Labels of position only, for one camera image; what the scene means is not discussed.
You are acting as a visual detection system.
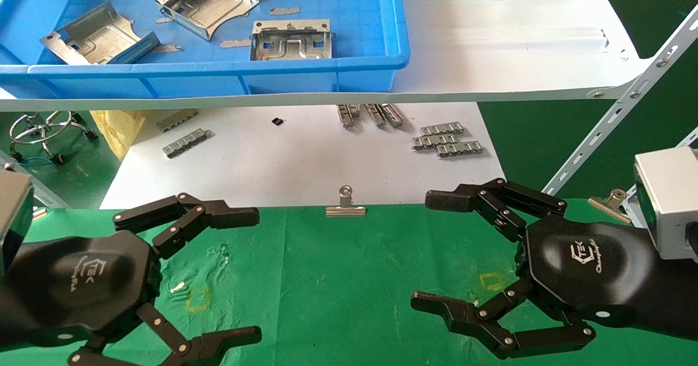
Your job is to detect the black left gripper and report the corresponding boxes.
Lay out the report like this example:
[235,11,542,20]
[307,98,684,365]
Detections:
[5,230,262,366]

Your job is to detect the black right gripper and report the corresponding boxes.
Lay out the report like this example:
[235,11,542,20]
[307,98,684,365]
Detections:
[411,178,658,359]

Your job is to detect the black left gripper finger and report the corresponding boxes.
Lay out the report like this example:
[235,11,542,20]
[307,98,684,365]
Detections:
[113,193,260,259]

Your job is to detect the stamped metal bracket part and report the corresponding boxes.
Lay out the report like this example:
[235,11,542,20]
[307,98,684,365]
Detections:
[250,19,334,61]
[39,2,161,65]
[154,0,260,41]

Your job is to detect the white flat board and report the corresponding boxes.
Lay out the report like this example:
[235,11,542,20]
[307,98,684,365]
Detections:
[100,103,514,209]

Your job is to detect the small ribbed metal part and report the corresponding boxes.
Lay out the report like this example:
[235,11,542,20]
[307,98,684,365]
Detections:
[364,104,387,128]
[412,134,458,151]
[157,110,200,133]
[380,103,405,128]
[337,104,360,128]
[163,129,208,159]
[419,122,465,136]
[435,141,484,158]

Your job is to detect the green cloth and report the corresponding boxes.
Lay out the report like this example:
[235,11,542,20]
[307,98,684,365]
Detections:
[0,200,698,366]

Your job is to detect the yellow cloth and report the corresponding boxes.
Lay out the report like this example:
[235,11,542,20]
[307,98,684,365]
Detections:
[90,110,149,161]

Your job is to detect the gold binder clip right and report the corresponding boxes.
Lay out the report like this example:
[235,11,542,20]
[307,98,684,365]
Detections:
[588,189,633,225]

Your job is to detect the chrome chair base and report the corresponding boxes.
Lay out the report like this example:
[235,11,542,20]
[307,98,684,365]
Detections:
[8,111,99,165]

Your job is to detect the white metal shelf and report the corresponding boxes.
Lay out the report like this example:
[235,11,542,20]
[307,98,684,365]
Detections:
[0,0,655,113]

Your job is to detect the blue plastic bin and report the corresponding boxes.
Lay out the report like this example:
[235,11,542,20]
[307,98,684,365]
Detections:
[0,0,411,99]

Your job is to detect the blue cable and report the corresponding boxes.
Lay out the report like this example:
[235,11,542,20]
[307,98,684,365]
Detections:
[11,156,55,168]

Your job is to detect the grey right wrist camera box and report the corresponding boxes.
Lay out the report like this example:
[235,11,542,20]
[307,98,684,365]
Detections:
[634,147,698,261]

